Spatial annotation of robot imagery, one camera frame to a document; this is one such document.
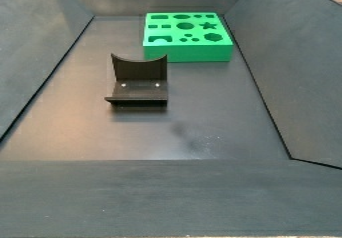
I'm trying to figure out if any black curved cradle stand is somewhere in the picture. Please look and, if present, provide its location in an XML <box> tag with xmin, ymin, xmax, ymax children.
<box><xmin>104</xmin><ymin>54</ymin><xmax>168</xmax><ymax>104</ymax></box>

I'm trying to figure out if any green foam shape-sorter block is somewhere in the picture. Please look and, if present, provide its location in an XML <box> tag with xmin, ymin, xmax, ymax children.
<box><xmin>142</xmin><ymin>12</ymin><xmax>234</xmax><ymax>62</ymax></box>

